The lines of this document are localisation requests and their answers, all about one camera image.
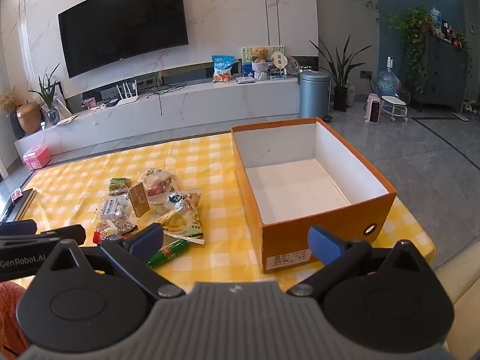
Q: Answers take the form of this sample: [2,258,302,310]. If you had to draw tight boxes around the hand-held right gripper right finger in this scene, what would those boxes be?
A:
[287,225,440,298]

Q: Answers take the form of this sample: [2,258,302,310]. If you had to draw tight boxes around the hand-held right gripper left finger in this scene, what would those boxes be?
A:
[35,223,185,298]

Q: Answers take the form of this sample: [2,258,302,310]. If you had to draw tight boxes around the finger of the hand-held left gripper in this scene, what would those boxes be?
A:
[0,221,38,236]
[0,225,86,249]

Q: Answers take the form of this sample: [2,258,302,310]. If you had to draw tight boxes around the orange cardboard box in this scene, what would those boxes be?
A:
[229,117,397,274]

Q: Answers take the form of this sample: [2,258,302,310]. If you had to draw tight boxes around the green sausage stick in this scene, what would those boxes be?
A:
[147,239,190,269]

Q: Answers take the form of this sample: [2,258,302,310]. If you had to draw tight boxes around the dark round candy packet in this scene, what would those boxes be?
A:
[94,220,139,246]

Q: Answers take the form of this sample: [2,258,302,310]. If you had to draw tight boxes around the beige peanut packet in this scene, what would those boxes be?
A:
[128,183,151,218]

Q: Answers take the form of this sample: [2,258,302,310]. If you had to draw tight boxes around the green white chips bag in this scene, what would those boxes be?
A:
[155,189,205,245]

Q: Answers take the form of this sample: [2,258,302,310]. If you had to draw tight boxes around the white ball candy packet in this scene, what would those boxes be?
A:
[99,195,132,220]

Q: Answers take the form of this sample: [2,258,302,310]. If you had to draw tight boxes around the clear dried fruit bag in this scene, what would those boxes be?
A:
[139,168,181,198]

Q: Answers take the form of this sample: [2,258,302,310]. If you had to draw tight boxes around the small green snack packet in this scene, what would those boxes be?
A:
[109,177,131,196]

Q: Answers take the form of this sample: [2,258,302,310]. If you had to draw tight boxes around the dark flat board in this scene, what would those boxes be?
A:
[0,188,38,223]

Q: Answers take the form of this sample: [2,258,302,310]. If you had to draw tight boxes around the yellow checked tablecloth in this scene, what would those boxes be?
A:
[15,131,436,283]

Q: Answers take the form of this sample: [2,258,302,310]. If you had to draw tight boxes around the pink box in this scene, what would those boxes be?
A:
[23,145,51,170]

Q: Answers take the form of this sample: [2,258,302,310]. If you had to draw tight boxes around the black vase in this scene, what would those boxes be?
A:
[9,112,25,139]

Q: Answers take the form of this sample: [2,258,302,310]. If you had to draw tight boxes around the bronze round vase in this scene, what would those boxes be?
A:
[17,102,43,134]

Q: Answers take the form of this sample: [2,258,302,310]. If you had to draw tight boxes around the green plant in glass vase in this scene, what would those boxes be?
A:
[28,64,63,126]

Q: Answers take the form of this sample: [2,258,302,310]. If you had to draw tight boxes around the dried yellow flowers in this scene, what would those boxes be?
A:
[0,88,20,114]

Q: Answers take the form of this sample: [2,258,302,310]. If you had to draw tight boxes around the white wifi router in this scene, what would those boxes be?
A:
[115,80,140,106]

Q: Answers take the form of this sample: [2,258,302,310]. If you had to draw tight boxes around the white marble television console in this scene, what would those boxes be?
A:
[14,75,301,154]

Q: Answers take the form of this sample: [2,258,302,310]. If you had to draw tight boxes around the pink small heater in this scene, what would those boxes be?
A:
[365,94,382,124]

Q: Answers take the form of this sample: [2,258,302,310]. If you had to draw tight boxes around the long-leaf potted plant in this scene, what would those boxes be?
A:
[309,35,372,112]

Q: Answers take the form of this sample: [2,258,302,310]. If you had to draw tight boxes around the grey round trash can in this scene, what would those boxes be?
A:
[298,70,331,120]

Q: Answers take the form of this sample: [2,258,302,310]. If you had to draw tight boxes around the white round stool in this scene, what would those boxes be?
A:
[380,95,409,122]

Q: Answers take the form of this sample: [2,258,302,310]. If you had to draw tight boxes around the blue water jug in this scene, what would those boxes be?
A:
[377,69,401,100]

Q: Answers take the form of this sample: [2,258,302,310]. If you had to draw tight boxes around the white bouquet basket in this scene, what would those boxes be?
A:
[252,62,271,82]

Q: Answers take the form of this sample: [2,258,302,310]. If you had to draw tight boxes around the blue snack bag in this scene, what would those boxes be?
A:
[212,55,236,83]

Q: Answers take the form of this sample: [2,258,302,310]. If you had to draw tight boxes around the round paper hand fan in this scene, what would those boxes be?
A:
[271,52,289,76]

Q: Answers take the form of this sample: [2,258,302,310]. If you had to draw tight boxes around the brown teddy bear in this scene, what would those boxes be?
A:
[250,47,271,64]

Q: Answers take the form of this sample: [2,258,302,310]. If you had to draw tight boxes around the dark grey drawer cabinet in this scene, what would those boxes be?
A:
[412,34,470,112]

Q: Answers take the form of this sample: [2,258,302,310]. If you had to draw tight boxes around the black flat-screen television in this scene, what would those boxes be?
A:
[57,0,189,79]

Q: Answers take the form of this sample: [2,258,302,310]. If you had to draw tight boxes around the pothos plant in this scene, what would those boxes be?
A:
[386,7,436,94]

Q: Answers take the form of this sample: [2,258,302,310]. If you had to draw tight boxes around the cluster of bottles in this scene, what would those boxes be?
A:
[429,7,470,49]

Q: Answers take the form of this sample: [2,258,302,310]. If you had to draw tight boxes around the picture frame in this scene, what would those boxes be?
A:
[41,82,74,119]

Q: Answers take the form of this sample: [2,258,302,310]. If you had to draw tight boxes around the black cables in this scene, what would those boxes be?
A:
[144,82,188,117]

